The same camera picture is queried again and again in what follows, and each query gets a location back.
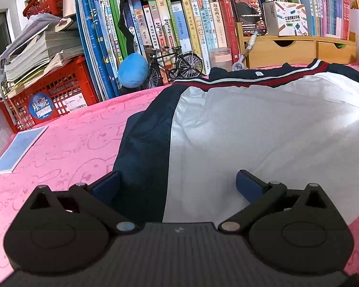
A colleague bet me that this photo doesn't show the round blue plush ball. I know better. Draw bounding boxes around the round blue plush ball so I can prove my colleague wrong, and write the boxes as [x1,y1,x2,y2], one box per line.
[117,53,149,88]

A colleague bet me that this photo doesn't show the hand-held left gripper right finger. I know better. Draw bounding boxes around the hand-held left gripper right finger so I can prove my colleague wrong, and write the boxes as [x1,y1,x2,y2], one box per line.
[218,169,332,234]

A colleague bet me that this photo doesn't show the miniature black bicycle model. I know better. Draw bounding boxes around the miniature black bicycle model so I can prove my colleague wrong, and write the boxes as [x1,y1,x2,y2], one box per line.
[144,46,204,88]

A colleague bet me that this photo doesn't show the white printed carton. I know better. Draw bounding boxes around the white printed carton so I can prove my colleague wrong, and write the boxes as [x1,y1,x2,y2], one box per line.
[263,1,308,36]

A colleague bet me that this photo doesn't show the wooden drawer organizer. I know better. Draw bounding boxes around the wooden drawer organizer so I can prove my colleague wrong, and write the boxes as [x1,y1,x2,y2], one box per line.
[239,31,358,69]

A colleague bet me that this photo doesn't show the row of thin pastel books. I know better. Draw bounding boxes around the row of thin pastel books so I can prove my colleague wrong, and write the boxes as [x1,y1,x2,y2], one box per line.
[253,0,359,41]

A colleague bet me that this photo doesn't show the large red plastic crate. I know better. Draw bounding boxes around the large red plastic crate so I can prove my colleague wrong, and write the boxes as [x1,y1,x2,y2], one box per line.
[0,55,99,133]

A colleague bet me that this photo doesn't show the navy and white jacket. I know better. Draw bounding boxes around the navy and white jacket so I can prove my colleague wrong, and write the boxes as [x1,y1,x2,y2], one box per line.
[112,58,359,225]

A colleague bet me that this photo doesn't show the clear plastic cup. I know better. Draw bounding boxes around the clear plastic cup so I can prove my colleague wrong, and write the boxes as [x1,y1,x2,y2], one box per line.
[209,47,231,72]

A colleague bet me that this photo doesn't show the stack of paper workbooks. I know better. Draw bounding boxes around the stack of paper workbooks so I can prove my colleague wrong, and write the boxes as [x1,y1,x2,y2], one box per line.
[0,13,86,99]

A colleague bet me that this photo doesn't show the pink rabbit-print blanket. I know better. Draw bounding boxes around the pink rabbit-print blanket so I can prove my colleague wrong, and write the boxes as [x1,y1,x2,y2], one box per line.
[0,61,359,278]

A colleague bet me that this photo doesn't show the row of colourful books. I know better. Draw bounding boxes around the row of colourful books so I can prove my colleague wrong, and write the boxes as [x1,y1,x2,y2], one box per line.
[75,0,241,102]

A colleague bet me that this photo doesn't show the black strap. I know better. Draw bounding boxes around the black strap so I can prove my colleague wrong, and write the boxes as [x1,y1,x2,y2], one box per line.
[118,0,142,55]

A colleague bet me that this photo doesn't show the light blue notebook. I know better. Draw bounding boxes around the light blue notebook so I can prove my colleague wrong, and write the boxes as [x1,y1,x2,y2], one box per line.
[0,126,48,174]

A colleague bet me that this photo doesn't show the smartphone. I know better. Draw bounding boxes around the smartphone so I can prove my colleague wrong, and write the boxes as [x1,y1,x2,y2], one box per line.
[227,0,268,35]

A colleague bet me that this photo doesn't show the small red plastic basket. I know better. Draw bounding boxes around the small red plastic basket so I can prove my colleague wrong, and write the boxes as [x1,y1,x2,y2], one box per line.
[22,0,65,18]

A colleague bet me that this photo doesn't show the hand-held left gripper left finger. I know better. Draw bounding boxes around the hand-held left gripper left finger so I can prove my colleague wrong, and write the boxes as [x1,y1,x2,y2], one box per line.
[27,172,140,235]

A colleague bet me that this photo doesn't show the white cable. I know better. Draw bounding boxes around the white cable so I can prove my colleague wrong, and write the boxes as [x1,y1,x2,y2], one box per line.
[232,31,259,72]

